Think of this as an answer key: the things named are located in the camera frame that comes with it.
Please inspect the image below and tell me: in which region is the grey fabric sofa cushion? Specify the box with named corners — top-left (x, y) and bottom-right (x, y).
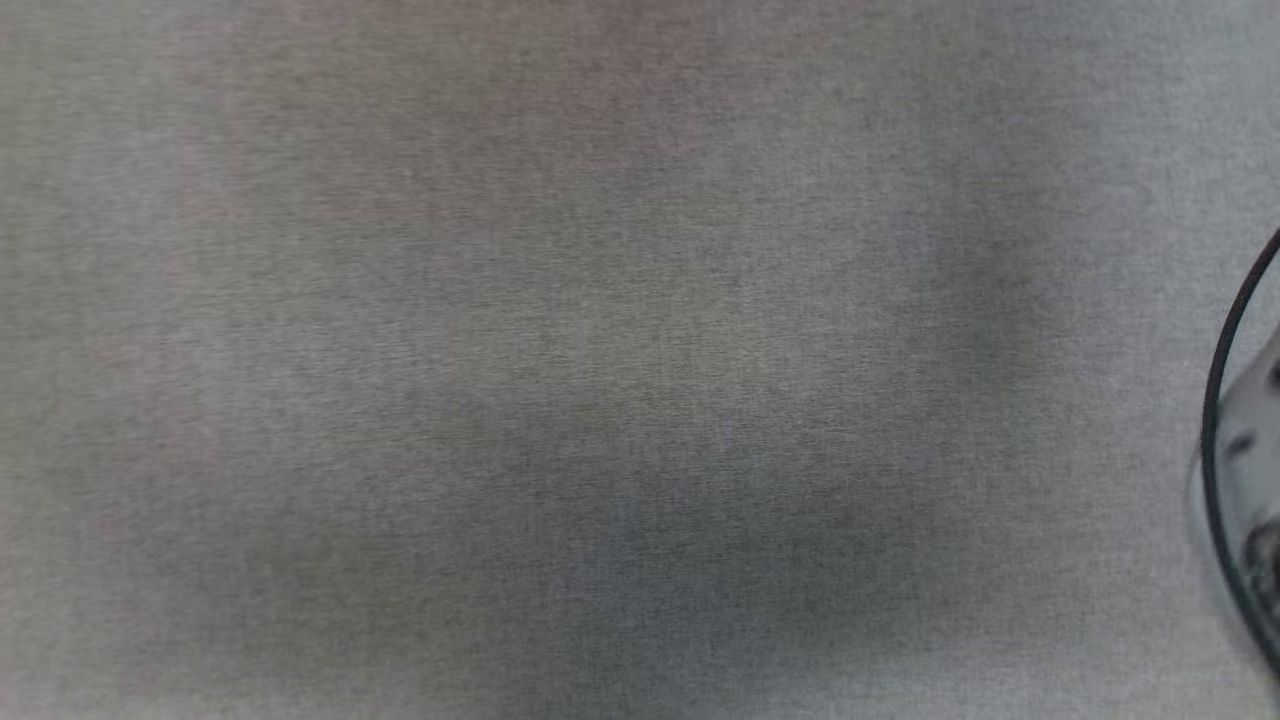
top-left (0, 0), bottom-right (1280, 720)

